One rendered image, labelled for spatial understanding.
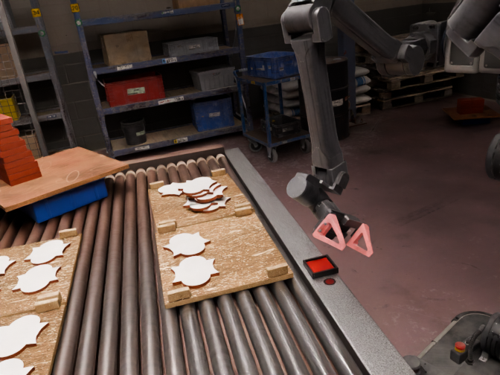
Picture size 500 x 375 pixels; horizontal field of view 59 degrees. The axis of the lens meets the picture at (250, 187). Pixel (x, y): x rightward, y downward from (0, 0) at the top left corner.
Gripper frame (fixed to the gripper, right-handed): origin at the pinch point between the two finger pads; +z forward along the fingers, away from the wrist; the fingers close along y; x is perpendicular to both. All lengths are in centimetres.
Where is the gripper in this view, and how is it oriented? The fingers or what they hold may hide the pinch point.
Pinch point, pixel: (356, 248)
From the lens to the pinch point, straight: 103.1
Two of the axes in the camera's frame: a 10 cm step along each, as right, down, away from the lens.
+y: -7.7, -2.4, -5.9
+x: 5.2, -7.7, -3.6
